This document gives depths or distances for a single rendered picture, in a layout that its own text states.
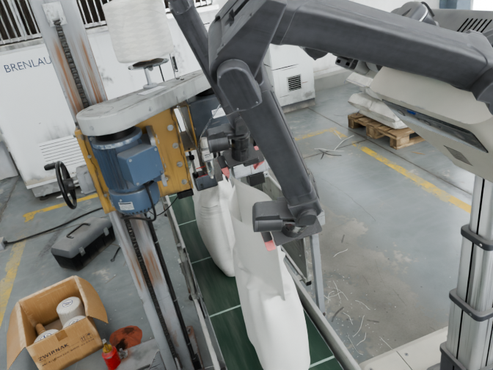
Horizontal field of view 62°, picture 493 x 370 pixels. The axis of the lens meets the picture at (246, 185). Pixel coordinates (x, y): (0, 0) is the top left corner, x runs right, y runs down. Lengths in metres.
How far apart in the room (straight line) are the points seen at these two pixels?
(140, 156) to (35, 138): 3.19
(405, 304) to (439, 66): 1.94
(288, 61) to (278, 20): 4.81
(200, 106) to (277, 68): 3.84
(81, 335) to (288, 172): 1.93
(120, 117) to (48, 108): 3.06
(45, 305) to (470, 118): 2.48
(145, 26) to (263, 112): 0.65
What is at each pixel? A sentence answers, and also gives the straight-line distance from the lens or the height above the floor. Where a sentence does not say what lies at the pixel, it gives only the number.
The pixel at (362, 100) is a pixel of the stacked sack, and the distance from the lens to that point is 4.40.
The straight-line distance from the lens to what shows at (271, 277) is 1.24.
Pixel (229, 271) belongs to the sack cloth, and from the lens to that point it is 2.07.
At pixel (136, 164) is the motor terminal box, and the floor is 1.28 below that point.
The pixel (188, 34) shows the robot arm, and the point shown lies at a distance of 1.06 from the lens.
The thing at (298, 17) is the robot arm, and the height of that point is 1.64.
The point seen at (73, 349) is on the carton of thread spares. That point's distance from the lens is 2.51.
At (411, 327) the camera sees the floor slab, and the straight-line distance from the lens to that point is 2.32.
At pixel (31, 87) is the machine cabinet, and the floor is 1.09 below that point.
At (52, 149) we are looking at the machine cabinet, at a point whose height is 0.50.
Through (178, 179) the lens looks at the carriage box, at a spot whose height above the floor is 1.08.
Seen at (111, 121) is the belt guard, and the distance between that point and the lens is 1.18.
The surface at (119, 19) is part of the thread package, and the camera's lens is 1.18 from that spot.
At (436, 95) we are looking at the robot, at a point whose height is 1.40.
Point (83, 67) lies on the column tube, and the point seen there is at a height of 1.52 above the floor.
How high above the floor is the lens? 1.70
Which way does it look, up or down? 27 degrees down
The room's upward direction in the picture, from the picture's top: 10 degrees counter-clockwise
